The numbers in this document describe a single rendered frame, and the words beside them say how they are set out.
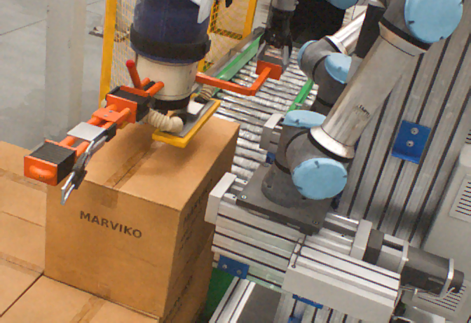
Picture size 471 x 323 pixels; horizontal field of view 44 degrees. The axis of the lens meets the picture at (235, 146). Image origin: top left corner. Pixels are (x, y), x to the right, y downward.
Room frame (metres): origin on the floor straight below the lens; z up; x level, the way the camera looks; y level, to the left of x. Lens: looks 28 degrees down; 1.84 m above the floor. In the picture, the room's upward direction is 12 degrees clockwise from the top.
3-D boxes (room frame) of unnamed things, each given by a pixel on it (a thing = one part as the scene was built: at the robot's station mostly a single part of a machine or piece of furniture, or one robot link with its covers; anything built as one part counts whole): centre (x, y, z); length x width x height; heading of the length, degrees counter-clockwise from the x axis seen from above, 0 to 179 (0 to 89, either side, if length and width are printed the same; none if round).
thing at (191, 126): (1.58, 0.16, 1.07); 0.34 x 0.10 x 0.05; 169
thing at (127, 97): (1.36, 0.30, 1.17); 0.10 x 0.08 x 0.06; 79
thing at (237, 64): (3.49, 0.10, 0.60); 1.60 x 0.10 x 0.09; 168
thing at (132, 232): (1.59, 0.25, 0.74); 0.60 x 0.40 x 0.40; 169
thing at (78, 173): (1.06, 0.30, 1.17); 0.31 x 0.03 x 0.05; 1
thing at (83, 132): (1.15, 0.34, 1.17); 0.07 x 0.07 x 0.04; 79
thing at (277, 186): (1.31, -0.16, 1.09); 0.15 x 0.15 x 0.10
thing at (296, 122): (1.30, -0.16, 1.20); 0.13 x 0.12 x 0.14; 12
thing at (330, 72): (1.80, -0.28, 1.20); 0.13 x 0.12 x 0.14; 28
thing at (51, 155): (1.01, 0.37, 1.17); 0.08 x 0.07 x 0.05; 169
